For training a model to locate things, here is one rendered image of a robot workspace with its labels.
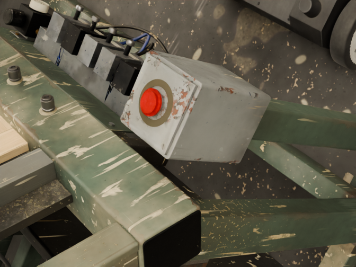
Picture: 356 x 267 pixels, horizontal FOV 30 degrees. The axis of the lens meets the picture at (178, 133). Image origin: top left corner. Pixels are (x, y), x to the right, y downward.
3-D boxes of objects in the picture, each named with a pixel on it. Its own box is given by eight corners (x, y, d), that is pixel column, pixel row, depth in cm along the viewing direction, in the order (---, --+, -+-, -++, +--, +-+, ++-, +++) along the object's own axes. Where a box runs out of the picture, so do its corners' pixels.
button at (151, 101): (172, 97, 93) (162, 95, 91) (161, 122, 94) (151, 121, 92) (155, 84, 95) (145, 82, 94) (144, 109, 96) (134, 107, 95)
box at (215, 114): (276, 97, 102) (199, 83, 89) (243, 165, 105) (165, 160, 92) (224, 65, 109) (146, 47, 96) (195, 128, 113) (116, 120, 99)
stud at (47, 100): (58, 110, 123) (55, 97, 121) (46, 115, 122) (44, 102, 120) (51, 104, 125) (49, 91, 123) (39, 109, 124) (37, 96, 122)
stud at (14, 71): (24, 80, 131) (21, 67, 129) (12, 85, 130) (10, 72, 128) (18, 74, 133) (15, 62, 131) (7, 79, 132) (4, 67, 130)
